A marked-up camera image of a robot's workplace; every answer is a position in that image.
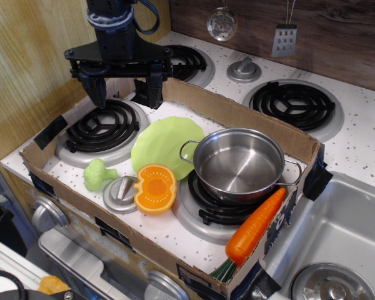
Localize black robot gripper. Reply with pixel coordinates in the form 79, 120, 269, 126
64, 24, 173, 109

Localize light green toy broccoli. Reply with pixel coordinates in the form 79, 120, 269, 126
83, 158, 118, 191

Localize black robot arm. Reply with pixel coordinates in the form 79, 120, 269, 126
64, 1, 173, 109

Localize stainless steel pan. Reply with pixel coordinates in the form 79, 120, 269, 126
179, 127, 303, 206

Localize front left black burner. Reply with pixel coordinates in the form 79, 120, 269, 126
56, 98, 150, 168

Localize light green plastic plate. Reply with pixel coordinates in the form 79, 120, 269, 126
131, 116, 204, 181

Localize orange toy pumpkin slice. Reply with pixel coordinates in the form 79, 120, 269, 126
134, 164, 177, 214

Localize grey stove knob front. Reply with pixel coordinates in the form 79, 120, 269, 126
102, 176, 138, 214

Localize grey stove knob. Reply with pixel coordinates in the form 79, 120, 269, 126
226, 57, 262, 83
102, 176, 138, 214

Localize hanging metal skimmer ladle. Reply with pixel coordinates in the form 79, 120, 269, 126
206, 1, 238, 42

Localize grey stove knob back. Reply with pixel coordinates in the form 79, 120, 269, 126
226, 57, 262, 83

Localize silver oven knob left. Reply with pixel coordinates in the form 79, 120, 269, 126
31, 196, 70, 233

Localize silver oven knob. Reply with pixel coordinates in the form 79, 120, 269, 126
31, 196, 70, 233
144, 270, 190, 300

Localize brown cardboard fence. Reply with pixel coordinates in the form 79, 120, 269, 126
21, 78, 324, 299

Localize front right black burner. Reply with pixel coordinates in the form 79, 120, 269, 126
172, 171, 277, 245

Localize hanging metal slotted spatula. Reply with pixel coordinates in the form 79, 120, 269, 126
271, 1, 298, 58

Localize back right black burner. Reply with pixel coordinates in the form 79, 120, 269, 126
242, 79, 344, 143

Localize orange toy carrot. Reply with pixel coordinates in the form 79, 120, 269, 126
210, 187, 286, 283

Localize silver oven knob right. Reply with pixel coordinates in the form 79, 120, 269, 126
144, 270, 190, 300

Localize small orange yellow object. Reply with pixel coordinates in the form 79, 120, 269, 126
37, 276, 69, 295

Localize silver sink basin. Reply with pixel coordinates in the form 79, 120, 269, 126
265, 172, 375, 299

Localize silver sink drain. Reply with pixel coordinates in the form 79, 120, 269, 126
289, 262, 375, 300

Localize silver oven door handle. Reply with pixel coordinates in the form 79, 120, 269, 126
39, 229, 126, 299

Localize black cable loop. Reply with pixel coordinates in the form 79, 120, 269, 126
0, 269, 28, 300

